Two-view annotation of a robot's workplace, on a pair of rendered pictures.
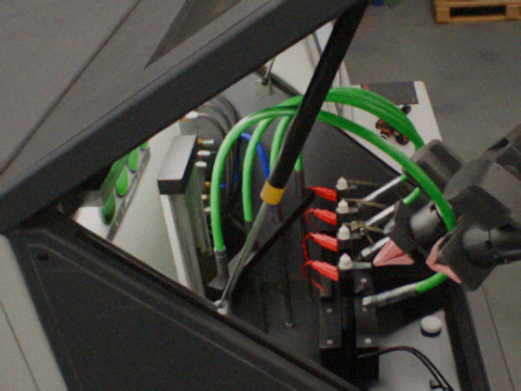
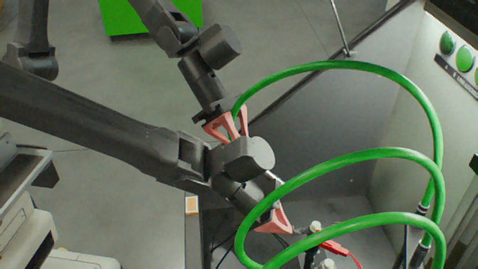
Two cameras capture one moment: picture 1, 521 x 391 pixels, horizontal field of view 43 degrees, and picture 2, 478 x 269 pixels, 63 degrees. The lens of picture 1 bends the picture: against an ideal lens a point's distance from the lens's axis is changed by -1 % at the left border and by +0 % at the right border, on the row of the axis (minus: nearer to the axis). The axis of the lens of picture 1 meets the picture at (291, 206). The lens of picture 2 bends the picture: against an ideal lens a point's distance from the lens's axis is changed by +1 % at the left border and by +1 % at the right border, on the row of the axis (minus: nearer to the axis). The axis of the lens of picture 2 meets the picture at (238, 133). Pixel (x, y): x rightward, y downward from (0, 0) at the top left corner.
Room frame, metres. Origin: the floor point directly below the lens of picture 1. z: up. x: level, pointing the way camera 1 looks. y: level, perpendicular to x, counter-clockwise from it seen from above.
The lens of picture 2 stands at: (1.24, -0.31, 1.71)
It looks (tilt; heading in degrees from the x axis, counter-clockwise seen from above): 39 degrees down; 168
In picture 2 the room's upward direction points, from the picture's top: straight up
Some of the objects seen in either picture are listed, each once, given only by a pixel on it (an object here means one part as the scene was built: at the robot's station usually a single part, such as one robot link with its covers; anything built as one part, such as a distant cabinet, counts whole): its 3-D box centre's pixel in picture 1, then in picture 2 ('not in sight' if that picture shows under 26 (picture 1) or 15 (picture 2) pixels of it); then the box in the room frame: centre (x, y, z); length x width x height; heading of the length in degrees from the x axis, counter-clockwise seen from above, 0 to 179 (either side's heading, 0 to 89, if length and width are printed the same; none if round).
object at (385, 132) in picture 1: (395, 119); not in sight; (1.56, -0.29, 1.01); 0.23 x 0.11 x 0.06; 175
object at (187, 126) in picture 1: (200, 153); not in sight; (1.10, 0.16, 1.20); 0.13 x 0.03 x 0.31; 175
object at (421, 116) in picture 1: (396, 140); not in sight; (1.52, -0.29, 0.97); 0.70 x 0.22 x 0.03; 175
